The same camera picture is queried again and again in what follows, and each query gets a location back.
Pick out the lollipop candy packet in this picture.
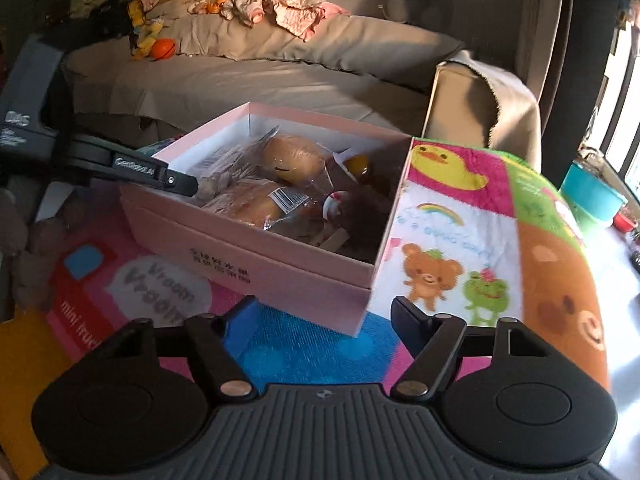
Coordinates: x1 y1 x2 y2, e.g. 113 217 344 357
322 154 371 224

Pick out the orange bread snack packet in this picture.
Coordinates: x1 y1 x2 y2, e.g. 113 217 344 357
203 178 310 230

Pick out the colourful cartoon play mat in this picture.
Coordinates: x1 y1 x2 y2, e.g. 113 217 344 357
0 136 614 480

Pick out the yellow plush toy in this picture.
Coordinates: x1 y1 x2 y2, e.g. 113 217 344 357
128 0 164 60

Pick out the teal plastic bucket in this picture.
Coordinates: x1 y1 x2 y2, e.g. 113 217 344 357
560 159 627 235

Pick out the orange toy ball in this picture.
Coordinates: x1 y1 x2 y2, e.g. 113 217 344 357
149 38 176 61

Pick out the pink cardboard box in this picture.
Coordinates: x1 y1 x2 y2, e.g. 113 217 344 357
119 102 412 336

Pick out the grey sofa bed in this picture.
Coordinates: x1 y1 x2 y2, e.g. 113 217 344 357
63 0 541 166

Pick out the pile of baby clothes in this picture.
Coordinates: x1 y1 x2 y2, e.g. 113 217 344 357
186 0 352 44

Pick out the round bun packet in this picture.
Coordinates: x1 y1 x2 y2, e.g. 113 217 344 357
259 133 329 186

